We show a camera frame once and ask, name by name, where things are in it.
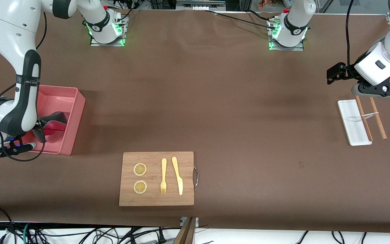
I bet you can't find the pink and grey cloth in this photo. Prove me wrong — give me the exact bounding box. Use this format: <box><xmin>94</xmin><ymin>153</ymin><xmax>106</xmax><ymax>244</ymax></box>
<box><xmin>38</xmin><ymin>111</ymin><xmax>68</xmax><ymax>136</ymax></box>

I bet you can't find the pink plastic bin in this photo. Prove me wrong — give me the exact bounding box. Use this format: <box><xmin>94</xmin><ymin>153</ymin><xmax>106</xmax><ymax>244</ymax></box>
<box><xmin>22</xmin><ymin>85</ymin><xmax>86</xmax><ymax>156</ymax></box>

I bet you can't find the white rectangular tray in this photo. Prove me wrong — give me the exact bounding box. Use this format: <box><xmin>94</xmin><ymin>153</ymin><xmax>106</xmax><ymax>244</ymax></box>
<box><xmin>337</xmin><ymin>99</ymin><xmax>373</xmax><ymax>146</ymax></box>

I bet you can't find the lemon slice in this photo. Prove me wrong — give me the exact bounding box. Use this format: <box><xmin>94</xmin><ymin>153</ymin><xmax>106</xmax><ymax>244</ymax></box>
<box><xmin>133</xmin><ymin>180</ymin><xmax>148</xmax><ymax>195</ymax></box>
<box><xmin>133</xmin><ymin>163</ymin><xmax>147</xmax><ymax>177</ymax></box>

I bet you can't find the wooden cutting board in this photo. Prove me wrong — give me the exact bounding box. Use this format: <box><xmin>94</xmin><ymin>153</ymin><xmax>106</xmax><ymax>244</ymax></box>
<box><xmin>119</xmin><ymin>151</ymin><xmax>195</xmax><ymax>207</ymax></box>

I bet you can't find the yellow plastic fork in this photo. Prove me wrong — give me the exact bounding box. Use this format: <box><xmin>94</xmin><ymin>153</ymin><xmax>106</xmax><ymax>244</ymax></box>
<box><xmin>160</xmin><ymin>158</ymin><xmax>167</xmax><ymax>195</ymax></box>

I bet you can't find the yellow plastic knife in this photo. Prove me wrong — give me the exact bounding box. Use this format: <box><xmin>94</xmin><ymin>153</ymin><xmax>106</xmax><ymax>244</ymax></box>
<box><xmin>172</xmin><ymin>156</ymin><xmax>183</xmax><ymax>196</ymax></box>

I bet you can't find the wooden plank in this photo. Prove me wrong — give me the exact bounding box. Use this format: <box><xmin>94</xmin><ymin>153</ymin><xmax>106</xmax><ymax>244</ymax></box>
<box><xmin>173</xmin><ymin>217</ymin><xmax>197</xmax><ymax>244</ymax></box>

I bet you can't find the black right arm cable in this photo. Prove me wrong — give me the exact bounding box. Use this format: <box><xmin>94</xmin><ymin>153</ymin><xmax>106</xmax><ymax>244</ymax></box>
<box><xmin>0</xmin><ymin>12</ymin><xmax>47</xmax><ymax>162</ymax></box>

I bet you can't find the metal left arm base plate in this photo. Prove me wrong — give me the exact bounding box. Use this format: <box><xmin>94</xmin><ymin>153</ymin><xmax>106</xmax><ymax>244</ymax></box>
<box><xmin>268</xmin><ymin>19</ymin><xmax>304</xmax><ymax>52</ymax></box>

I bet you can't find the black cable on table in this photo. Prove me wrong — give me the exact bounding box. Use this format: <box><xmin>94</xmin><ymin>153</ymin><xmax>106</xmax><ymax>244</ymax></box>
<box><xmin>202</xmin><ymin>9</ymin><xmax>277</xmax><ymax>31</ymax></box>

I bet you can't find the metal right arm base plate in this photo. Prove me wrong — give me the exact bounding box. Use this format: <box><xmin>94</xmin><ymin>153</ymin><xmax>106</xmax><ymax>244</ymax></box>
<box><xmin>90</xmin><ymin>12</ymin><xmax>129</xmax><ymax>47</ymax></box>

